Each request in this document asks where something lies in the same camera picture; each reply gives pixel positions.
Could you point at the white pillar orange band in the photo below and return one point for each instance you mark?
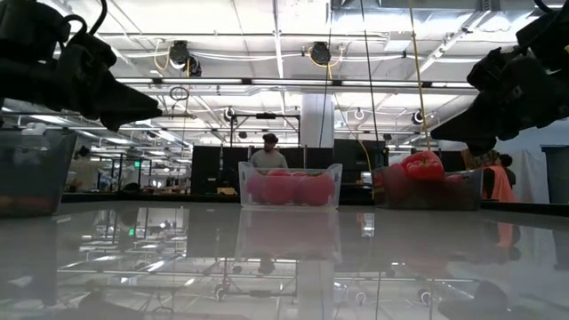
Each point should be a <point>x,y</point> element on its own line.
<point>318,120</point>

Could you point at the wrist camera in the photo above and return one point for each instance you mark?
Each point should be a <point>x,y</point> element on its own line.
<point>547,31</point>
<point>31,26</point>

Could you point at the small black ceiling reel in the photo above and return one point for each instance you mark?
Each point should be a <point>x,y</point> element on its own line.
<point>229,113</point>
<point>417,116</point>

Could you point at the person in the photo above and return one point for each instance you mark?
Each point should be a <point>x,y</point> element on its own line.
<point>498,182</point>
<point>268,153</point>
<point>84,169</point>

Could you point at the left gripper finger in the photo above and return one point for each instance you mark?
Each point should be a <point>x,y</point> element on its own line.
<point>124,100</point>
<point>117,121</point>

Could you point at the black partition panel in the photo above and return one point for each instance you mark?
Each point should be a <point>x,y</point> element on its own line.
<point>206,169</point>
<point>355,153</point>

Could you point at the clear plastic basket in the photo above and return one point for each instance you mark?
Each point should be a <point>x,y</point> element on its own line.
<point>338,178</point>

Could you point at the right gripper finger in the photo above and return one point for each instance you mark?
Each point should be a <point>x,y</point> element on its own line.
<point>484,117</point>
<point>482,144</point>

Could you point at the black gantry stand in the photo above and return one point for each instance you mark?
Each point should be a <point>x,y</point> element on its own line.
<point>265,116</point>

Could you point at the gray plastic basket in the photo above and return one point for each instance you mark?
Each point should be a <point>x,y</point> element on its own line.
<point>31,173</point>
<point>473,195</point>

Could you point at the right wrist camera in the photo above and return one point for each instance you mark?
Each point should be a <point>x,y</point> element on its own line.
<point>547,31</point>

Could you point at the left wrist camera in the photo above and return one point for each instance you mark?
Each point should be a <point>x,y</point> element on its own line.
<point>31,26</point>

